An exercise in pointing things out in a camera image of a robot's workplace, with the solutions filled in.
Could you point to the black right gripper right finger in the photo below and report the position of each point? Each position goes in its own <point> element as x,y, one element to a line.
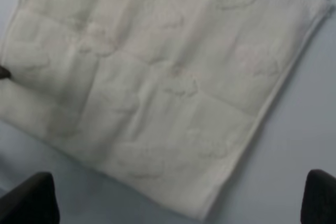
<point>318,203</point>

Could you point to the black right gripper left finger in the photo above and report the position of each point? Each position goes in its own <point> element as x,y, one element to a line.
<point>32,201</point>

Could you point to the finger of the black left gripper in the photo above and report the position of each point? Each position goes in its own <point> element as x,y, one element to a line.
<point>4,73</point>

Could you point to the white towel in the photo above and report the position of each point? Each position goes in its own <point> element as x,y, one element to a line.
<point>162,95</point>

